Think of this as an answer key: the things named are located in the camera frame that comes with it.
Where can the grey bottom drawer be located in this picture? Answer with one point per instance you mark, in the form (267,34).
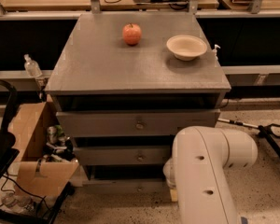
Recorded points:
(125,179)

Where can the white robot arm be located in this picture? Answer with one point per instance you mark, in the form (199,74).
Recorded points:
(200,155)

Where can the grey drawer cabinet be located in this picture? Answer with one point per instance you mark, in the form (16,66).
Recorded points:
(98,71)

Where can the grey top drawer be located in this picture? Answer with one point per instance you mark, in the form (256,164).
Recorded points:
(133,123)

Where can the silver metal rod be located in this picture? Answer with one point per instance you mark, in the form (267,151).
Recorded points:
(238,123)

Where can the black floor stand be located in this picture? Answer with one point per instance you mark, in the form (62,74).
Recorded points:
(267,133)

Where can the items in cardboard box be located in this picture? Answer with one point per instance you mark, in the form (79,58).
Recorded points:
(58,146)

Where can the cardboard box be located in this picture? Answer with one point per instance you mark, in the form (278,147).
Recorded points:
(36,175)

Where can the white paper bowl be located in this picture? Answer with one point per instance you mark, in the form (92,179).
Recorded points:
(186,47)

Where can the white pump bottle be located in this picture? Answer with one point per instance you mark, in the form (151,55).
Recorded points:
(216,49)

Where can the red apple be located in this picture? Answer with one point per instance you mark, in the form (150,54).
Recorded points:
(131,34)

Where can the black chair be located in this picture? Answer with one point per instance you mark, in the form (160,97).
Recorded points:
(8,139)

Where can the clear sanitizer bottle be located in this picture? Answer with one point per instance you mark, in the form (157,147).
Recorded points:
(31,66)

